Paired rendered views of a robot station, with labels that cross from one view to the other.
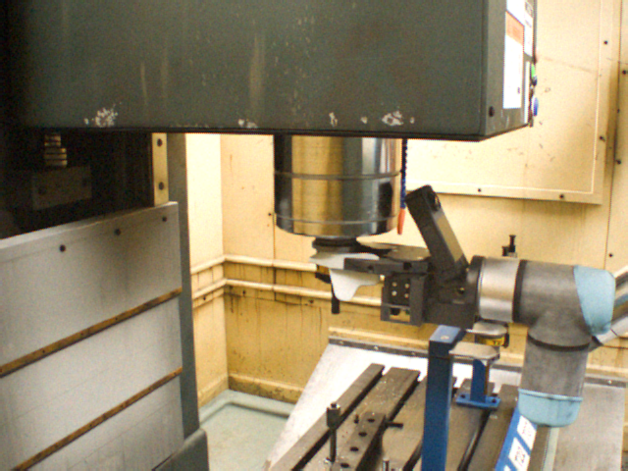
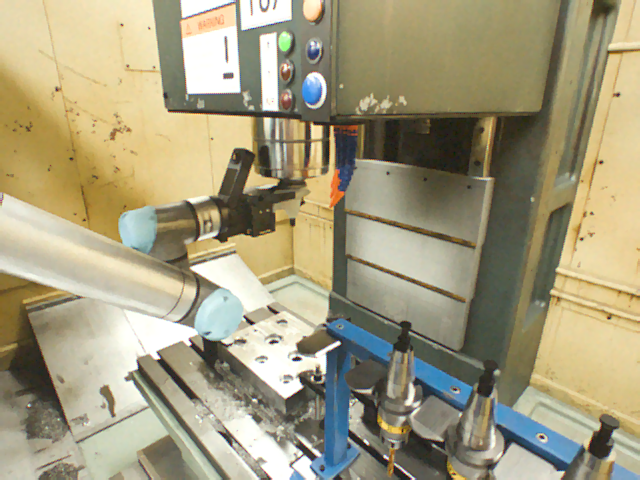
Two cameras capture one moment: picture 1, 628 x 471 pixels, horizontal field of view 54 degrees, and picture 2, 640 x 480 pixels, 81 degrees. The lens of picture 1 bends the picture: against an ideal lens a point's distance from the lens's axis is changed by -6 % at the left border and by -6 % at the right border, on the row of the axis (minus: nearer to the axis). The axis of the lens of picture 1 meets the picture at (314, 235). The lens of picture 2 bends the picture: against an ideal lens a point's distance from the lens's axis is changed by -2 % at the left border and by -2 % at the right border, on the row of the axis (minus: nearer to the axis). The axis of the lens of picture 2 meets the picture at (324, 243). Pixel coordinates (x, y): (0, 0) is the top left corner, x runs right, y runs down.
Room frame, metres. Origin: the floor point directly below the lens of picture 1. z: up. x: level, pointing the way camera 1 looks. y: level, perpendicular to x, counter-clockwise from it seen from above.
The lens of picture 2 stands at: (1.16, -0.75, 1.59)
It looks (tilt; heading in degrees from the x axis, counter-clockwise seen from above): 20 degrees down; 111
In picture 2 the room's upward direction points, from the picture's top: 1 degrees clockwise
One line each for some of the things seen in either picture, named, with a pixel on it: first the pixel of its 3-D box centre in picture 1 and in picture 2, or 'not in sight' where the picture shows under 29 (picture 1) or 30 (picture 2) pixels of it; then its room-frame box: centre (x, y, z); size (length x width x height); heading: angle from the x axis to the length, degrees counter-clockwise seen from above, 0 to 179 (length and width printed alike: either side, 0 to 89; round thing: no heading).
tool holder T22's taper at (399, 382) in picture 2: not in sight; (401, 368); (1.11, -0.33, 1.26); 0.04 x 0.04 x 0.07
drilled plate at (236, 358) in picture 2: not in sight; (284, 355); (0.76, -0.01, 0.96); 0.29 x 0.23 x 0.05; 155
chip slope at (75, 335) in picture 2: not in sight; (185, 329); (0.20, 0.25, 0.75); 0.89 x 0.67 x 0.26; 65
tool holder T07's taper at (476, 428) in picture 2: not in sight; (480, 413); (1.21, -0.37, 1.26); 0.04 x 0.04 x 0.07
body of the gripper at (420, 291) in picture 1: (432, 285); (241, 212); (0.75, -0.14, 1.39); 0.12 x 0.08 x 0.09; 65
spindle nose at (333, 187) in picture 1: (336, 179); (291, 143); (0.80, -0.03, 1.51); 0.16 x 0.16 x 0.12
